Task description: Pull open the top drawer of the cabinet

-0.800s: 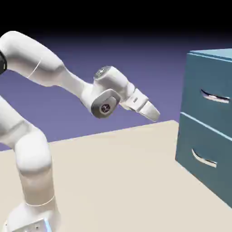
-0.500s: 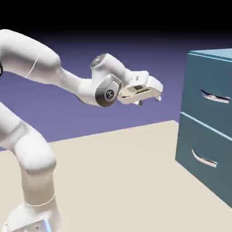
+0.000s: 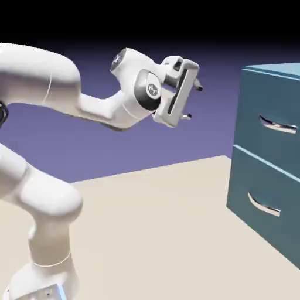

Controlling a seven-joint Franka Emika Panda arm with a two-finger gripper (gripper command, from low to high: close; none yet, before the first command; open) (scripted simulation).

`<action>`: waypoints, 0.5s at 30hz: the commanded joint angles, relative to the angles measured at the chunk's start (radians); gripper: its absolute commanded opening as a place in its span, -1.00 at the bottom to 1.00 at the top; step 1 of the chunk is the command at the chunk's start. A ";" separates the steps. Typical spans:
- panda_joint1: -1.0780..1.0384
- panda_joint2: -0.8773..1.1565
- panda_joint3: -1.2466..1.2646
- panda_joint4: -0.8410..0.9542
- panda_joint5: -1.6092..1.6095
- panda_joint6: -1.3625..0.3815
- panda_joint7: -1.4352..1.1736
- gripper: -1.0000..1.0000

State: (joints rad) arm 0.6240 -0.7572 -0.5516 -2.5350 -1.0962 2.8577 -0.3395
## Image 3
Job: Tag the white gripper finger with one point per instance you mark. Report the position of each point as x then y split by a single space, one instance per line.
187 116
198 85

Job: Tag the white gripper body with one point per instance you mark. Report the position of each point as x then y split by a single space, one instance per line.
181 93

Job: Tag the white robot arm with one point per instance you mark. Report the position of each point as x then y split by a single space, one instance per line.
58 77

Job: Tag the teal drawer front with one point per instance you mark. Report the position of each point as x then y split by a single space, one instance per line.
267 117
260 206

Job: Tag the teal cabinet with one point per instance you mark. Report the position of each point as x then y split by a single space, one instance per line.
264 164

